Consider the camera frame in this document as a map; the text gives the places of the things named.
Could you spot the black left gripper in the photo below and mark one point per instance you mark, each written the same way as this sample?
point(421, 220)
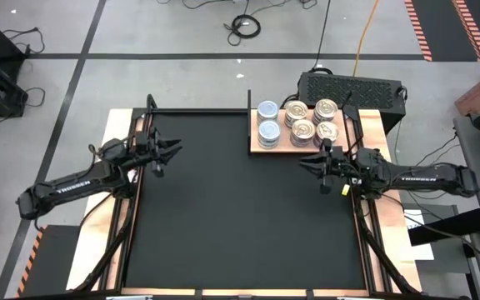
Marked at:
point(146, 150)

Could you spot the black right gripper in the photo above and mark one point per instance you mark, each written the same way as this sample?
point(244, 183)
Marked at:
point(340, 164)

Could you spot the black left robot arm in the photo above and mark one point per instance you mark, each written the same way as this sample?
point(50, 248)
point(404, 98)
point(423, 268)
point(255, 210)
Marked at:
point(98, 173)

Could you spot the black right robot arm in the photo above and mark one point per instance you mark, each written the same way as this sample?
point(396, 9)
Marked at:
point(415, 177)

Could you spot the black computer case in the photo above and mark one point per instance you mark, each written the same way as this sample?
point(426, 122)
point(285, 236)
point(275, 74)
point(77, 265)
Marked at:
point(348, 89)

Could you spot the black table mat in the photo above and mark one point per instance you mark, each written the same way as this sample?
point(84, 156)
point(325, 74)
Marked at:
point(223, 225)

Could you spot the white paper sheet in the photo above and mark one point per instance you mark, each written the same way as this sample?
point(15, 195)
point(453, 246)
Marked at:
point(414, 217)

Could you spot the black beam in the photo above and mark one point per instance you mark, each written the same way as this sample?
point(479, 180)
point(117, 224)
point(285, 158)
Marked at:
point(448, 229)

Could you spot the grey side table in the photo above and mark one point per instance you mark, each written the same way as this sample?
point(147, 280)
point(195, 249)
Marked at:
point(473, 166)

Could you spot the wooden shelf with black frame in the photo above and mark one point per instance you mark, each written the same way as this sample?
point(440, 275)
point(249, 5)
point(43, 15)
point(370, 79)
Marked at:
point(283, 143)

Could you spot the black aluminium frame strut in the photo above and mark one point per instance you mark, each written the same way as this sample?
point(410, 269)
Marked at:
point(91, 271)
point(386, 258)

